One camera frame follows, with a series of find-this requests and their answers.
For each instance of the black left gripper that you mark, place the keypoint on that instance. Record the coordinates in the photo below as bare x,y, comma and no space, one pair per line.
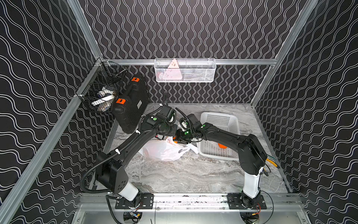
170,130

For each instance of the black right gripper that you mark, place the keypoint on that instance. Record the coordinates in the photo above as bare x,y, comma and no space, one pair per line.
178,137

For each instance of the white printed plastic bag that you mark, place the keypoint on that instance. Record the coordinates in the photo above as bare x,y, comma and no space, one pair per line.
166,150

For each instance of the orange fruit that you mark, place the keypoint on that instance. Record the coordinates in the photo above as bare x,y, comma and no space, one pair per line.
222,146

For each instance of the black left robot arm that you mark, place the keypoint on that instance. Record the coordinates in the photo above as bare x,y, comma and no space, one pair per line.
111,171

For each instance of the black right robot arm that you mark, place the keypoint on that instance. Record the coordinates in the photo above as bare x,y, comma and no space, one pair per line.
252,156

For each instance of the white perforated plastic basket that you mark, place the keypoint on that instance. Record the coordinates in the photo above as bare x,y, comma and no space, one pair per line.
226,127

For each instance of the black hard tool case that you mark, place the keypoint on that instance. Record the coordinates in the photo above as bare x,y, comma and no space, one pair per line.
130,106

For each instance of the pink triangular card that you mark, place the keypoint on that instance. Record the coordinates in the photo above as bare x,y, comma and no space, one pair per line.
173,71

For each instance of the clear wall-mounted tray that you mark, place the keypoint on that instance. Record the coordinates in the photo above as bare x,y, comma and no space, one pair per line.
194,70

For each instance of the white items in wire basket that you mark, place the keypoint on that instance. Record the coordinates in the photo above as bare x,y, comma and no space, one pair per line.
105,98

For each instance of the black wire mesh basket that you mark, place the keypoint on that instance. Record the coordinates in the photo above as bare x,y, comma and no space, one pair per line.
109,73

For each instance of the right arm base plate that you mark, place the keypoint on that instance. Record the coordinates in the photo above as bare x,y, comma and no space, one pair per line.
240,201

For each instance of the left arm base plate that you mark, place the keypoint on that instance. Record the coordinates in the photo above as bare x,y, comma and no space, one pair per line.
141,201

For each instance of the yellow handled pliers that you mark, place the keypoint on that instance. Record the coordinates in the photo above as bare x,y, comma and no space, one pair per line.
271,159

